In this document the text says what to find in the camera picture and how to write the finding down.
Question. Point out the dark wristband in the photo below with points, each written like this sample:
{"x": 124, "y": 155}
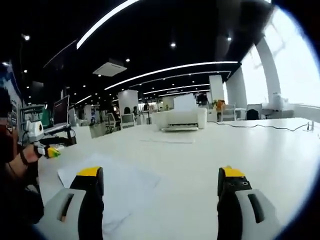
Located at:
{"x": 23, "y": 158}

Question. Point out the person's black clothing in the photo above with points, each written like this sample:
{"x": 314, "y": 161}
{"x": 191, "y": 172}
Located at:
{"x": 20, "y": 200}

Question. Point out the white table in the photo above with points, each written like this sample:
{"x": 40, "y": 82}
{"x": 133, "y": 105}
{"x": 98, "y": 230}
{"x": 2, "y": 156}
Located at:
{"x": 200, "y": 155}

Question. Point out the white printer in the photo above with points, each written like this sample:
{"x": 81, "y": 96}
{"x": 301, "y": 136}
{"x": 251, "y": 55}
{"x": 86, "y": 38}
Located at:
{"x": 185, "y": 118}

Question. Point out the small clear object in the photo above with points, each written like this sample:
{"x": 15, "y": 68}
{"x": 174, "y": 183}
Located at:
{"x": 308, "y": 126}

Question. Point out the blue and white wall poster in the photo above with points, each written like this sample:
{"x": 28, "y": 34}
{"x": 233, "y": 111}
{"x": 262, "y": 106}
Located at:
{"x": 12, "y": 85}

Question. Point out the person's left hand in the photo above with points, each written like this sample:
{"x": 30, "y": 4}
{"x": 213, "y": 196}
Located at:
{"x": 31, "y": 155}

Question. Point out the white humanoid figure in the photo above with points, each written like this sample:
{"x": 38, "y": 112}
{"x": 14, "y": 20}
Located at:
{"x": 278, "y": 101}

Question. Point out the white office chair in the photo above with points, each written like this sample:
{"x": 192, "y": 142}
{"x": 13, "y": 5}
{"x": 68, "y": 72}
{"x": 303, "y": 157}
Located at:
{"x": 128, "y": 120}

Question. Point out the black office chair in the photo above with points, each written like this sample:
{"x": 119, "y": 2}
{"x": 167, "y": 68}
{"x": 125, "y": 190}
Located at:
{"x": 253, "y": 114}

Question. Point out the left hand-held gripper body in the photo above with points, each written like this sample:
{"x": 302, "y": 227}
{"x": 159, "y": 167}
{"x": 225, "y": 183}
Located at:
{"x": 35, "y": 131}

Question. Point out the printer input paper sheets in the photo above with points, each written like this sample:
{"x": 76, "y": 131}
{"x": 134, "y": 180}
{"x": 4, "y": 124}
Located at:
{"x": 185, "y": 103}

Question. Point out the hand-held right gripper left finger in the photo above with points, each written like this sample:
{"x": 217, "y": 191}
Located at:
{"x": 92, "y": 200}

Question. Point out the green box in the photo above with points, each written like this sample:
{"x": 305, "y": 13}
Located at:
{"x": 47, "y": 116}

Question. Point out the white laptop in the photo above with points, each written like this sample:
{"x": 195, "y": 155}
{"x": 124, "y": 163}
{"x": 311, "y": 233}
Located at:
{"x": 61, "y": 110}

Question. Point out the ceiling air conditioner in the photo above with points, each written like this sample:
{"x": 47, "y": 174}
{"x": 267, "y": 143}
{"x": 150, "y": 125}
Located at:
{"x": 110, "y": 69}

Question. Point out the long ceiling light strip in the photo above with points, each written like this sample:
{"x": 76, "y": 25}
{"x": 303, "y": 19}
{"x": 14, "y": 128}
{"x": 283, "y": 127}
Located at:
{"x": 175, "y": 68}

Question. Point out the orange figure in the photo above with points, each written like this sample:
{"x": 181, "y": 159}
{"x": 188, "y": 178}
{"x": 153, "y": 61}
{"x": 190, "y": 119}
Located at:
{"x": 220, "y": 108}

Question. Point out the large window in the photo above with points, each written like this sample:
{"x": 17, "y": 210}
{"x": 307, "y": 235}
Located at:
{"x": 295, "y": 62}

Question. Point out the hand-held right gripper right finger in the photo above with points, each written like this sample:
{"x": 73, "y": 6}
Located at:
{"x": 230, "y": 200}

